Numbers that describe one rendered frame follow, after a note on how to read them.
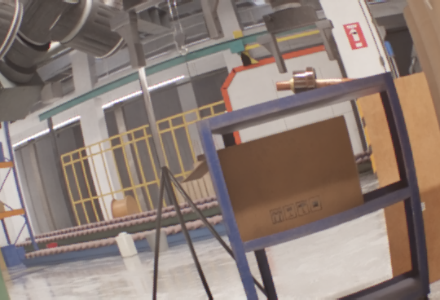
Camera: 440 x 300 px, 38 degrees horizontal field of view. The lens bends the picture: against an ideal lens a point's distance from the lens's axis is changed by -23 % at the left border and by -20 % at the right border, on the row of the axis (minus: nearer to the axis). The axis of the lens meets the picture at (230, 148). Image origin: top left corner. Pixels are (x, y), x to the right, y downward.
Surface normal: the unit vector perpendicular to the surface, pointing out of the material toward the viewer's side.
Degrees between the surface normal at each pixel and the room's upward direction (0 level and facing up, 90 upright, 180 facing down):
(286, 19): 90
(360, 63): 90
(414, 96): 90
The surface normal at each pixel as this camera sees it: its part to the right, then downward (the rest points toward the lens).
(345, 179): -0.17, 0.01
